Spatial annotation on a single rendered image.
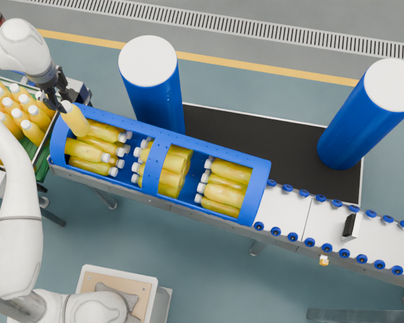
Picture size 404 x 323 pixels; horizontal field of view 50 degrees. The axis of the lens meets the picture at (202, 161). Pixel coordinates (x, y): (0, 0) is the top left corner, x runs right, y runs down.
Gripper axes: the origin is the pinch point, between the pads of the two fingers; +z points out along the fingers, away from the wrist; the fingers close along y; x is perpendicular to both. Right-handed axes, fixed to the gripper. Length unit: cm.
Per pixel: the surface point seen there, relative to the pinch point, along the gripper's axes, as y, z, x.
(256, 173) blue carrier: 4, 24, -71
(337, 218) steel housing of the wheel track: 5, 54, -112
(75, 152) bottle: -7.3, 34.1, 2.0
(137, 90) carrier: 35, 49, -7
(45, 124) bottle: 5, 47, 26
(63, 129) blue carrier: -2.2, 24.4, 6.9
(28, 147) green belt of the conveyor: -6, 58, 34
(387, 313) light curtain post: -31, 25, -129
